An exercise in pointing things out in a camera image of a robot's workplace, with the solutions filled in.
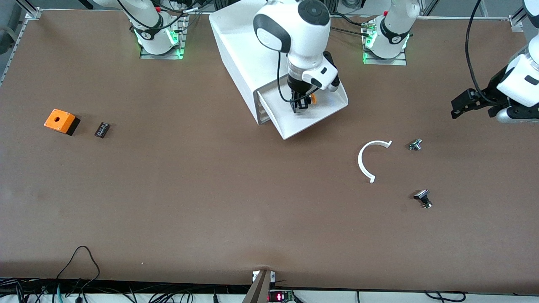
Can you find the white drawer cabinet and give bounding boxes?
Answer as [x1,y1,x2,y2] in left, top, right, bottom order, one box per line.
[208,0,325,125]

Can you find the circuit board with red display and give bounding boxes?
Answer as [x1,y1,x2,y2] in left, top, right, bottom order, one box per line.
[269,290,295,303]

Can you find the aluminium frame profile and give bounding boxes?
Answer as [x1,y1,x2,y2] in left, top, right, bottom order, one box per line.
[509,0,539,33]
[0,8,43,87]

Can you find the black table cable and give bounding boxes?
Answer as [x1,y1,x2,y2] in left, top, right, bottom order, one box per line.
[331,15,371,36]

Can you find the white semicircular plastic bracket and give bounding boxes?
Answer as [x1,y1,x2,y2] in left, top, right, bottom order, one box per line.
[358,140,393,184]

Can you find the black switch with grey cap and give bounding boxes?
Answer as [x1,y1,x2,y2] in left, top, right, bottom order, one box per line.
[413,189,433,210]

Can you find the brown wedge post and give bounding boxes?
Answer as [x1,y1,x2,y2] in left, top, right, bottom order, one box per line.
[242,269,272,303]

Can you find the orange button enclosure box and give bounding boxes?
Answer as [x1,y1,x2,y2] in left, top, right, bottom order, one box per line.
[44,109,80,136]

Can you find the black looped cable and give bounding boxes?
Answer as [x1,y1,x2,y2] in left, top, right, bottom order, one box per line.
[56,246,101,295]

